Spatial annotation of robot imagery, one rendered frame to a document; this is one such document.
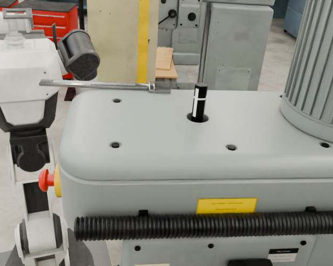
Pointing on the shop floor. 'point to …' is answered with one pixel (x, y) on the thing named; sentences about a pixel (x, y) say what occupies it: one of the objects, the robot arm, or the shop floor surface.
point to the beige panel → (125, 38)
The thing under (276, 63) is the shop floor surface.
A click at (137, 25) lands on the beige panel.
